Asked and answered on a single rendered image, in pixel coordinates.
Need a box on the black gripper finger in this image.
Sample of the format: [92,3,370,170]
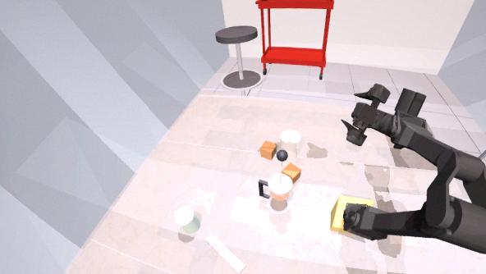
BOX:
[341,119,357,135]
[354,87,374,101]

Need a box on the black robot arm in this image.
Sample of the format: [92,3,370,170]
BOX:
[343,88,486,254]

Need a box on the glass french press with black knob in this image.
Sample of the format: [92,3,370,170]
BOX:
[259,150,292,215]

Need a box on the orange cube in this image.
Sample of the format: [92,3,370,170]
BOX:
[282,162,301,184]
[260,140,277,161]

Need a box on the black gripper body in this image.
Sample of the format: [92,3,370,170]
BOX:
[346,84,392,146]

